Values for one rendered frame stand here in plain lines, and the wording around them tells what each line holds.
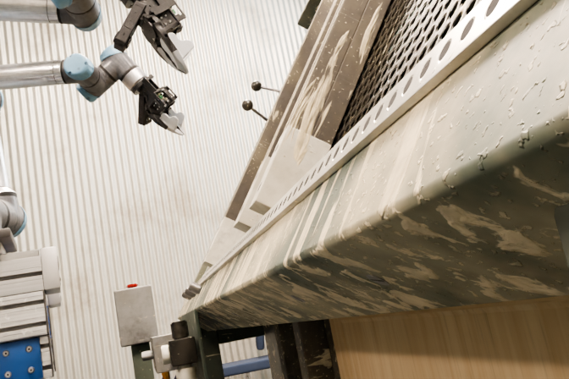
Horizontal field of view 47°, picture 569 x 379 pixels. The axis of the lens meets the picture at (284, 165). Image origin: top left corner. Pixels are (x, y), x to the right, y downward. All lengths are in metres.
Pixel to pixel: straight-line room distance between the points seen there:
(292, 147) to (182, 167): 4.34
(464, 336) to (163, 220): 4.41
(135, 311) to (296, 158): 1.35
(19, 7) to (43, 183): 3.57
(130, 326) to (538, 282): 1.91
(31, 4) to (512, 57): 1.46
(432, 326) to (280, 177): 0.29
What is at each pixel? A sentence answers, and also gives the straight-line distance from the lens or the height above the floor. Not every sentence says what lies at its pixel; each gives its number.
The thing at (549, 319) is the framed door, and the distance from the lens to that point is 0.70.
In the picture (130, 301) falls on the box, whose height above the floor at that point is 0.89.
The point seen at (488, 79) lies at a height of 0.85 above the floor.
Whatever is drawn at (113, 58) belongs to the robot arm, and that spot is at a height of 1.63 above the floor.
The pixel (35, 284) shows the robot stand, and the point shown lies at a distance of 1.50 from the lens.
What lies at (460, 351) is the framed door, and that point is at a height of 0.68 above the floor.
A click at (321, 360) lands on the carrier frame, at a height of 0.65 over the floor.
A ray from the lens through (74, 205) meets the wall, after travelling 5.13.
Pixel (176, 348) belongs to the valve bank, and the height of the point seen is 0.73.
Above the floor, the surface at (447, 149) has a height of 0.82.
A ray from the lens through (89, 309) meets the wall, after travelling 5.04.
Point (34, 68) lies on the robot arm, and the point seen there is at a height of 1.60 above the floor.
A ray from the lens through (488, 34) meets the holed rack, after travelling 0.32.
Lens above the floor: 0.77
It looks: 12 degrees up
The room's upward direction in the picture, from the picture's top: 11 degrees counter-clockwise
